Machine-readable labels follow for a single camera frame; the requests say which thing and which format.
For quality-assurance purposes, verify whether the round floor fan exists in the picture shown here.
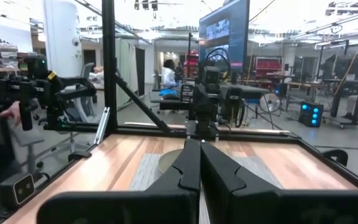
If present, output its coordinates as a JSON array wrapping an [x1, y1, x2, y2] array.
[[258, 92, 282, 114]]

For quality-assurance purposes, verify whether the black frame clamp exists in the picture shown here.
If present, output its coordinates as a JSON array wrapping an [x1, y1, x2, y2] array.
[[67, 150, 93, 163], [321, 149, 349, 167]]

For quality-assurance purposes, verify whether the white round pillar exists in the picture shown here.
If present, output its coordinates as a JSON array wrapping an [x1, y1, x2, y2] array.
[[43, 0, 83, 78]]

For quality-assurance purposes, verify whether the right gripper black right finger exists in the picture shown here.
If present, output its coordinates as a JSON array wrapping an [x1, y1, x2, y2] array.
[[200, 141, 358, 224]]

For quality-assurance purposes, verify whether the grey woven placemat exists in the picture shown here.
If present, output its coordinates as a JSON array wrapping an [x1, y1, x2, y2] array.
[[129, 152, 284, 191]]

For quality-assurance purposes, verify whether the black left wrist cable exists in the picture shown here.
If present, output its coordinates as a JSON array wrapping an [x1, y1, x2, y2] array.
[[204, 47, 232, 74]]

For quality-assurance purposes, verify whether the red tool cabinet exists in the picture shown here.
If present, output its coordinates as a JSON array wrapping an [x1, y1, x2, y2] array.
[[254, 57, 285, 78]]

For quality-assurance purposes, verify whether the black computer with blue lights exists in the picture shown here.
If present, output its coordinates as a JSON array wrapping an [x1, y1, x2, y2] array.
[[298, 101, 324, 128]]

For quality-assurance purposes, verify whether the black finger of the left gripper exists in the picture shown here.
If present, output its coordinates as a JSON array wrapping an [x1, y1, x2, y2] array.
[[206, 119, 219, 138], [193, 119, 208, 138]]

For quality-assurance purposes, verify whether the grey stool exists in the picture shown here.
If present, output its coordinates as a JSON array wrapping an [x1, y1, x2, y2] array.
[[11, 126, 47, 175]]

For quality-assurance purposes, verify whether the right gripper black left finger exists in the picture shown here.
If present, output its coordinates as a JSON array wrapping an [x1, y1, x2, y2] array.
[[37, 139, 202, 224]]

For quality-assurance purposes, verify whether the black aluminium table frame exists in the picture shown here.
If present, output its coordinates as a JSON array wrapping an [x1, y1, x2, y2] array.
[[0, 0, 358, 224]]

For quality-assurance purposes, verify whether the olive green round plate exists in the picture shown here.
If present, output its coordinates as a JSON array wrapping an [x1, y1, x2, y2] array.
[[158, 148, 185, 175]]

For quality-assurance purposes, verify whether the dark grey screen panel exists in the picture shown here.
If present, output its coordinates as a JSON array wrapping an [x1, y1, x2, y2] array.
[[198, 0, 250, 74]]

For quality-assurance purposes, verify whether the black standing desk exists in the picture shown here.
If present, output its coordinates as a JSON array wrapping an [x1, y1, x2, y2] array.
[[321, 78, 358, 130]]

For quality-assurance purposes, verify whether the person's hand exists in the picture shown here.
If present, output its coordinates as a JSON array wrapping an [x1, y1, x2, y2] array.
[[0, 101, 22, 128]]

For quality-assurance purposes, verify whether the black table-level camera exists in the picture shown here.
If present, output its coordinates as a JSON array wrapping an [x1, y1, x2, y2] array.
[[0, 172, 37, 208]]

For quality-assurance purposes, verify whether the silver metal bracket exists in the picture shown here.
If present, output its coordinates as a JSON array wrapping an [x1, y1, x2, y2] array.
[[93, 106, 111, 146]]

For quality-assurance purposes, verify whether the grey office chair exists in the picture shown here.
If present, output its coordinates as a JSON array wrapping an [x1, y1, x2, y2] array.
[[71, 62, 96, 123]]

